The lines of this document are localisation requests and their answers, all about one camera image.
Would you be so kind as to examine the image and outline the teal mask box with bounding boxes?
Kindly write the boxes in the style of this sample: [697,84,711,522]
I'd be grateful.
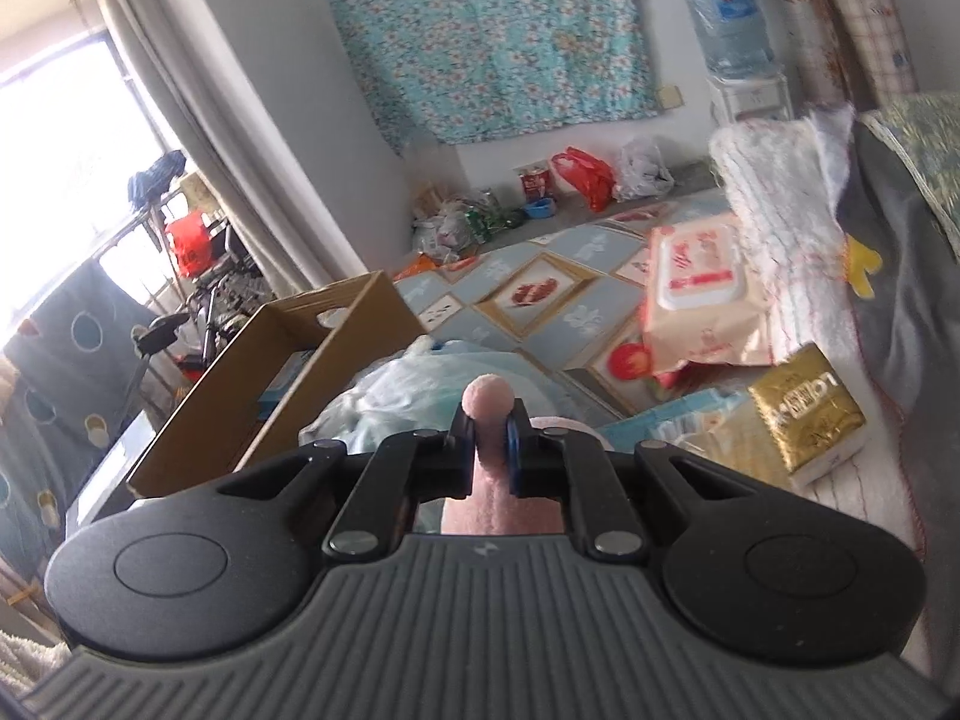
[257,349,314,421]

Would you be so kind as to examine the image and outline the rolled plaid mattress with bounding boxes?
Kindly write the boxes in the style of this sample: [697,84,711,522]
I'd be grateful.
[832,0,919,104]

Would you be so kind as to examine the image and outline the teal waffle towel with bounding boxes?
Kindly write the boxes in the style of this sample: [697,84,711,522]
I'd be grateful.
[597,388,747,460]

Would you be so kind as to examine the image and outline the rolled floral mattress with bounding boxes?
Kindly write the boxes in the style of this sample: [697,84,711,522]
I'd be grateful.
[779,0,851,106]

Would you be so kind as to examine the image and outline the grey window curtain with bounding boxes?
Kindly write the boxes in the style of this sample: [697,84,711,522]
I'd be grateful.
[98,0,368,298]

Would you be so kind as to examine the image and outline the blue bowl on floor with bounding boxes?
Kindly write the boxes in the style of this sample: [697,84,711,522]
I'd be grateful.
[523,197,556,220]

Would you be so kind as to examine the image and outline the white plastic bag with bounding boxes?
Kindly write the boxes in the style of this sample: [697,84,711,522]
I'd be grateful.
[613,137,675,202]

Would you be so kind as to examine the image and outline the white water dispenser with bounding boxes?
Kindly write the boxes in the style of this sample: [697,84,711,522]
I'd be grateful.
[708,73,794,127]

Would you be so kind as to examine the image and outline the green floral pillow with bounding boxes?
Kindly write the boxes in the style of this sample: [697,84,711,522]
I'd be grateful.
[861,93,960,257]

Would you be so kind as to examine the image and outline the brown cardboard box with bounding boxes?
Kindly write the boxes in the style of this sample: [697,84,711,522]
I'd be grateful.
[128,271,423,497]

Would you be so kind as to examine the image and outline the red plastic bag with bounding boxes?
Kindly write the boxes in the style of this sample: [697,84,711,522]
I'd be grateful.
[550,146,615,213]

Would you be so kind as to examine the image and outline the translucent FamilyMart plastic bag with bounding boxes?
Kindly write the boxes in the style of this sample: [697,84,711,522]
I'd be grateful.
[298,335,613,454]

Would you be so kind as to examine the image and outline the blue water jug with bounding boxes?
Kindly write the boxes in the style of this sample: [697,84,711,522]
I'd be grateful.
[685,0,776,80]

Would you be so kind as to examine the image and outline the grey blanket yellow patches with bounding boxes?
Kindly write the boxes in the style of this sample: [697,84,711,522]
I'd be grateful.
[836,124,958,694]

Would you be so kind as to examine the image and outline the orange snack bag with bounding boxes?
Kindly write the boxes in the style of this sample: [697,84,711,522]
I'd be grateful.
[392,254,439,281]

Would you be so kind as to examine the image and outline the pink plush pig toy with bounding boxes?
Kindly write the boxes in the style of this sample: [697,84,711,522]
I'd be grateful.
[441,374,565,536]

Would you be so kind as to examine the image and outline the red carton on floor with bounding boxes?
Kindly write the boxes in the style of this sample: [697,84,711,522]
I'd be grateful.
[514,161,555,203]

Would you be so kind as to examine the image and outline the baby wipes pack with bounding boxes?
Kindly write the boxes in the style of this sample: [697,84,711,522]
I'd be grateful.
[641,211,773,376]

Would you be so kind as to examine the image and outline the white woven blanket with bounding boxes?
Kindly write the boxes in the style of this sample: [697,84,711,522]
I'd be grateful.
[709,106,926,556]

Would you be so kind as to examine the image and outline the floral teal wall cloth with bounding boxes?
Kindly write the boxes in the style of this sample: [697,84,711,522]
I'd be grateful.
[329,0,659,148]

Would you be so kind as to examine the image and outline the wheelchair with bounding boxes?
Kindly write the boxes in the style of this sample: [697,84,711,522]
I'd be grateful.
[127,148,275,384]

